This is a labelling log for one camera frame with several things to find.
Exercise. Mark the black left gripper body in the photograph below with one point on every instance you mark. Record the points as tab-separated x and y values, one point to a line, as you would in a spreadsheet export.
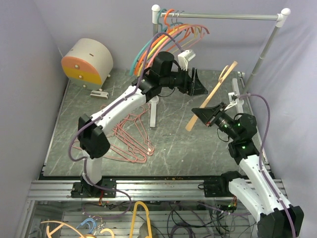
178	80

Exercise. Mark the pink plastic hanger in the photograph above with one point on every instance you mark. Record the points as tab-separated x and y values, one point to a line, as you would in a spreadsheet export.
195	30

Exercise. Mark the peach plastic hanger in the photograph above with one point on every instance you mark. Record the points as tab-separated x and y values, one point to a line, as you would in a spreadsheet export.
224	74

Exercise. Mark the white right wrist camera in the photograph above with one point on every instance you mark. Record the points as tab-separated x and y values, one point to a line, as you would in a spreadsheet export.
234	101

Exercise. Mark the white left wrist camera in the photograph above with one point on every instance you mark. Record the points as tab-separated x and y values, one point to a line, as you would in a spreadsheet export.
184	58

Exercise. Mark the silver clothes rack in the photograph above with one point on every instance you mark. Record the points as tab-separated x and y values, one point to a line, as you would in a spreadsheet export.
161	68

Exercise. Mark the beige round drawer cabinet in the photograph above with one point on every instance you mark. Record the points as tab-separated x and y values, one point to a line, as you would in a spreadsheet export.
88	64

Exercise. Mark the aluminium mounting rail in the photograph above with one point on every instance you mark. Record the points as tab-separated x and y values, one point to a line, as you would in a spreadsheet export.
144	190

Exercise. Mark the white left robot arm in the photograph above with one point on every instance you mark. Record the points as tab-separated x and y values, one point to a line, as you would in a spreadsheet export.
92	132

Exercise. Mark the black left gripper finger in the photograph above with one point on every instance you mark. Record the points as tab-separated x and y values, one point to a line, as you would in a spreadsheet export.
188	85
197	87

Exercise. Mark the small white remote box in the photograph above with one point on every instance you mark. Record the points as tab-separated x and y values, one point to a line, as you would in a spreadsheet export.
99	94

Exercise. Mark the blue hanger below table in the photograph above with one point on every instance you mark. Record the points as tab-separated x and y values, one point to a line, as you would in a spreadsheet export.
91	224

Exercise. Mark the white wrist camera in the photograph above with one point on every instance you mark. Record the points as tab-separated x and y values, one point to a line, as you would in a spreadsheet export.
234	101
184	58

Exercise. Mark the teal plastic hanger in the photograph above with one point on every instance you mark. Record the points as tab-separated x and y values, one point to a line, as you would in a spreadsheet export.
158	18

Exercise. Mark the yellow plastic hanger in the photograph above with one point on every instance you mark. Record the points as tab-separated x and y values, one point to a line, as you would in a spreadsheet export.
182	36

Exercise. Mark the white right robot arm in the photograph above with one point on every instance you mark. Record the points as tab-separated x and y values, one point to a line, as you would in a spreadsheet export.
274	214

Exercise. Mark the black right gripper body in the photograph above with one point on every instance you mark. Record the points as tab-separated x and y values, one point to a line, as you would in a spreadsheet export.
224	121

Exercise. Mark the orange plastic hanger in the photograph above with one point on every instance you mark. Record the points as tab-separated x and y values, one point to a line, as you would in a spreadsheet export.
139	59

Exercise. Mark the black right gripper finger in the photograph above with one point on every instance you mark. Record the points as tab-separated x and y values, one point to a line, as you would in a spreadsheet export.
207	120
209	113

